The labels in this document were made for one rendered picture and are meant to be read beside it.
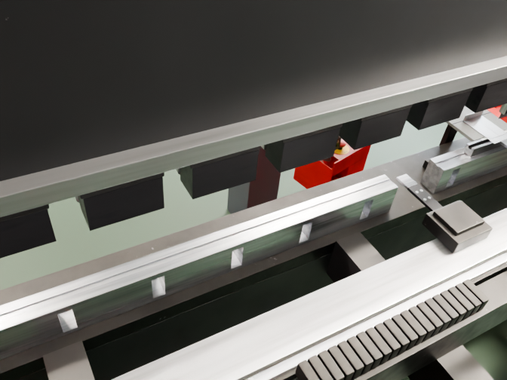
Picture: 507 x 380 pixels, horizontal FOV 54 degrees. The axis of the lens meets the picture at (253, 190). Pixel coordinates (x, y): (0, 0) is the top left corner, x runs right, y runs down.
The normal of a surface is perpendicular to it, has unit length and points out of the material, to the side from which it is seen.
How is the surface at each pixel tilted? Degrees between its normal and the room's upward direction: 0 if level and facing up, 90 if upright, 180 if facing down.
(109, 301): 90
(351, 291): 0
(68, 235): 0
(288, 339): 0
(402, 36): 90
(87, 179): 90
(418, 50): 90
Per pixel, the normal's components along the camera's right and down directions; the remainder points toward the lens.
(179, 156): 0.48, 0.62
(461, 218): 0.08, -0.73
